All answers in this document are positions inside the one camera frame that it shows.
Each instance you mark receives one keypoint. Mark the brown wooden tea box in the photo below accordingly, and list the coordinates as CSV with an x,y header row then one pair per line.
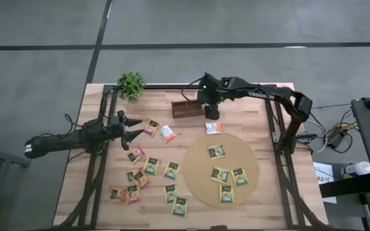
x,y
185,110

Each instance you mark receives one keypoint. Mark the white orange tea packet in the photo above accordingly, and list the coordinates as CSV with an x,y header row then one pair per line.
x,y
213,127
167,133

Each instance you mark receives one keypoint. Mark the white blue bottle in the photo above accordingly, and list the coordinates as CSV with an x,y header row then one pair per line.
x,y
356,169

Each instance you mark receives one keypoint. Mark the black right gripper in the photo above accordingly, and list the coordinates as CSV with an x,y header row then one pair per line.
x,y
209,93

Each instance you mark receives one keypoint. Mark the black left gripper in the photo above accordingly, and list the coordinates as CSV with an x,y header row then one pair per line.
x,y
117,128

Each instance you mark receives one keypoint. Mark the white paper sheet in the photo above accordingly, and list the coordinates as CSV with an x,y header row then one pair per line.
x,y
321,170

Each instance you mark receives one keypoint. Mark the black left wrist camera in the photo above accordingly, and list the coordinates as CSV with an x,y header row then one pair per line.
x,y
120,114

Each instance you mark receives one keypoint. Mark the grey metal stand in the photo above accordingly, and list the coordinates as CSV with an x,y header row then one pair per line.
x,y
5,157

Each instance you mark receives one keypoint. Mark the round woven straw placemat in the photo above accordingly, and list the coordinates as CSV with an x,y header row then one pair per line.
x,y
204,179

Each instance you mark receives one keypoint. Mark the green yellow tea packet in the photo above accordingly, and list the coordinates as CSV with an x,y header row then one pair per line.
x,y
151,165
239,176
216,151
180,206
171,170
226,193
170,193

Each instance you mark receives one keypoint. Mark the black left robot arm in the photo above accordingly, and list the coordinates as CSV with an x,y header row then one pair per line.
x,y
59,141

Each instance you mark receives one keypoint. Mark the black table-level camera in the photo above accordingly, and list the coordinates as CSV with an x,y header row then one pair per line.
x,y
218,228

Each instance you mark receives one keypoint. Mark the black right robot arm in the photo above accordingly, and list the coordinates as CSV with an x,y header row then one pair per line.
x,y
262,93

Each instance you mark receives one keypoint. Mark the green plant white pot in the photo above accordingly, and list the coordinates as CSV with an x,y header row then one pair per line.
x,y
131,85

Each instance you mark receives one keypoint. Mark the packets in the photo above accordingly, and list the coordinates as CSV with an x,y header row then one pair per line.
x,y
220,174

